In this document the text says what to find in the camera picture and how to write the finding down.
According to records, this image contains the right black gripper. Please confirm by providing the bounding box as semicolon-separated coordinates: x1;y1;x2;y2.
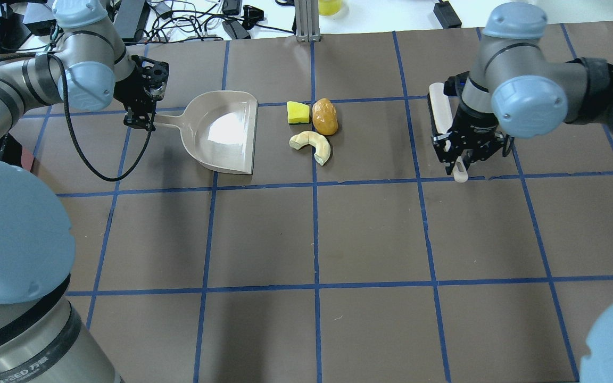
434;72;514;174

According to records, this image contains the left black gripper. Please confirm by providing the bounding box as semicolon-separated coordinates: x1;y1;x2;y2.
113;54;170;132

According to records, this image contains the beige hand brush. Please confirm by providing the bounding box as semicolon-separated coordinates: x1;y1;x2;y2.
428;82;469;184

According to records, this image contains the beige plastic dustpan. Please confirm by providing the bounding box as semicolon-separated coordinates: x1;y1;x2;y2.
155;90;259;175

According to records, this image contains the pale melon rind slice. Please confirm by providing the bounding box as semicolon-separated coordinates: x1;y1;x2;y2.
288;131;333;166

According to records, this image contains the brown potato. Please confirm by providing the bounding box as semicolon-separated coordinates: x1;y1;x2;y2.
312;98;339;136

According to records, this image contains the yellow sponge piece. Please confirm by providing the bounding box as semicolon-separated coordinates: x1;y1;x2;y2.
286;101;311;124

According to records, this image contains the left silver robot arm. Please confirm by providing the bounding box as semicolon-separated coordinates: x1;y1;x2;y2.
0;1;168;382

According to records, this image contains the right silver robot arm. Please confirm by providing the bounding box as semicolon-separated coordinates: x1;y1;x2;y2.
427;2;613;382

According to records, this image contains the bin with black liner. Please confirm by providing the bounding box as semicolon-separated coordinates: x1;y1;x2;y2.
0;133;36;172

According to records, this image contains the black power adapter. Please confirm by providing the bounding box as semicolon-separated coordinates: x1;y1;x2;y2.
433;1;462;29

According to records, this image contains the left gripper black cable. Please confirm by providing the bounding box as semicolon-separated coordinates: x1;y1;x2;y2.
46;51;154;182

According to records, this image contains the aluminium frame post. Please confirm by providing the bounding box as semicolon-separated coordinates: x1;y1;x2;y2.
294;0;321;42

